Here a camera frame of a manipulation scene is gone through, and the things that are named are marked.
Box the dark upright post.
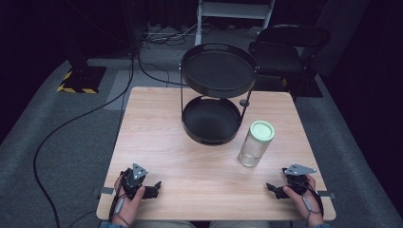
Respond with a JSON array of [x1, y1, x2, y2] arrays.
[[122, 0, 148, 55]]

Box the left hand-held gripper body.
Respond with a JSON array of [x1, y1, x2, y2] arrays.
[[120, 162, 152, 200]]

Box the grey table bracket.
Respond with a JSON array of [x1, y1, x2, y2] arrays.
[[92, 186, 115, 196], [317, 190, 336, 200]]

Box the right hand-held gripper cable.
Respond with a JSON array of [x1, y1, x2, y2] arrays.
[[297, 180, 325, 226]]

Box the grey curtain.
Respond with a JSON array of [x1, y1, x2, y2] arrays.
[[299, 0, 372, 78]]

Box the thin black floor cable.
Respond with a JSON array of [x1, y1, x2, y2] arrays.
[[136, 51, 188, 88]]

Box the bundle of floor cables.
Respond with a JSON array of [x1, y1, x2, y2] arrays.
[[142, 22, 199, 48]]

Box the person's left hand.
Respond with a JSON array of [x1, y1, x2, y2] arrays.
[[111, 175, 147, 228]]

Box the black folding chair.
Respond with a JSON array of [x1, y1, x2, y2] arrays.
[[247, 24, 333, 100]]

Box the left hand-held gripper cable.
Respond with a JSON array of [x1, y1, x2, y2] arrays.
[[107, 170, 128, 224]]

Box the black two-tier tray rack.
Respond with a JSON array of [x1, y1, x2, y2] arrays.
[[179, 42, 259, 147]]

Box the white metal stand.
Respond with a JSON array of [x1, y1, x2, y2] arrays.
[[194, 0, 277, 48]]

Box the long black floor cable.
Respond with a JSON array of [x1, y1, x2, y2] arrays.
[[32, 53, 135, 228]]

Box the glass jar with green lid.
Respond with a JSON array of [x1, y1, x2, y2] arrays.
[[237, 120, 277, 169]]

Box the hand-held gripper cable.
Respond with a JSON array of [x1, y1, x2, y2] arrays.
[[297, 180, 325, 226], [107, 170, 128, 224]]

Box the black base with yellow stripes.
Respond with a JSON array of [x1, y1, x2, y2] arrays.
[[56, 65, 108, 95]]

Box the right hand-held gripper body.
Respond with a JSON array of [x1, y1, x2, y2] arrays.
[[281, 162, 317, 196]]

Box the person's right hand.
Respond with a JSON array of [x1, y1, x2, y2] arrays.
[[282, 174, 326, 228]]

